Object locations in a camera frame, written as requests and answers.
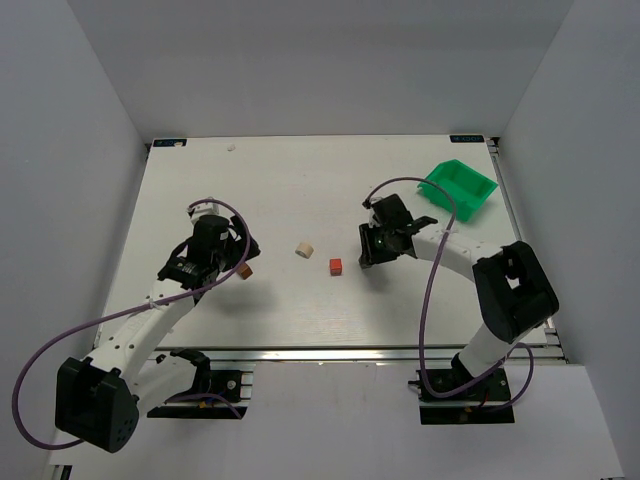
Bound brown wood block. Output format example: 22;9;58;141
236;264;253;280

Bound red wood cube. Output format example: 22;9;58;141
329;258;343;276

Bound green plastic bin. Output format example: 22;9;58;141
418;159;498;222

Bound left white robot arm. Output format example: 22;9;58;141
55;214;260;453

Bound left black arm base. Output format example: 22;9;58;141
146;348;253;420

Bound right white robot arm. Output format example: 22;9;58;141
359;194;559;384

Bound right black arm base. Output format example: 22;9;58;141
407;368;515;426

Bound beige wood cylinder block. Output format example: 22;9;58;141
295;242;314;259

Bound right blue corner label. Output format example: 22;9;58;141
449;134;485;143

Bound blue corner label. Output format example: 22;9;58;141
449;134;485;143
152;138;187;148

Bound left blue corner label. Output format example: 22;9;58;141
152;138;187;148

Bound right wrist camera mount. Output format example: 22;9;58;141
362;196;381;227

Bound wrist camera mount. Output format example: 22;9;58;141
362;196;381;227
187;198;219;226

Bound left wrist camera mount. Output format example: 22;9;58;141
187;198;219;226

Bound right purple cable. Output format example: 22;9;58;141
360;176;535;412

